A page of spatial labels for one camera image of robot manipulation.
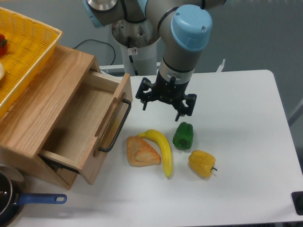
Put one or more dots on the white round food item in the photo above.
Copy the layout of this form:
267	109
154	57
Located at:
2	71

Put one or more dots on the yellow banana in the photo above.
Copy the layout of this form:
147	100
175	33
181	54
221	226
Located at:
164	146

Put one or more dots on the triangular pastry bread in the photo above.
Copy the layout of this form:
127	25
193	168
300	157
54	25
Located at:
140	153

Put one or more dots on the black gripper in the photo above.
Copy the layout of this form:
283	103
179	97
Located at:
168	91

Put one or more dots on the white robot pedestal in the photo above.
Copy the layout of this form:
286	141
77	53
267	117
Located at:
138	43

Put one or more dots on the green bell pepper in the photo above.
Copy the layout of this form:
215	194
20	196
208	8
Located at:
183	137

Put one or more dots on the red tomato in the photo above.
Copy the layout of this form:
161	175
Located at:
3	44

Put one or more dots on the wooden drawer cabinet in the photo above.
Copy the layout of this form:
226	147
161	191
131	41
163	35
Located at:
28	124

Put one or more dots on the blue handled pan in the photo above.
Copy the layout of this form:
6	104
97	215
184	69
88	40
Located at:
13	199

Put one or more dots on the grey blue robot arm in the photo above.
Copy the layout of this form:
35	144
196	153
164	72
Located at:
183	25

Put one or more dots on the open wooden drawer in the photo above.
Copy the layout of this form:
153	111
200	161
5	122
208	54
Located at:
88	127

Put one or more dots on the yellow plastic basket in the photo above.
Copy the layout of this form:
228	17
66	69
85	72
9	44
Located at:
30	45

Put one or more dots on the yellow bell pepper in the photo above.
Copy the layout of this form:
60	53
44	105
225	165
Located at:
202	163

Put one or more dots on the white metal bracket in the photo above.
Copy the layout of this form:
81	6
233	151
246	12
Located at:
221	66

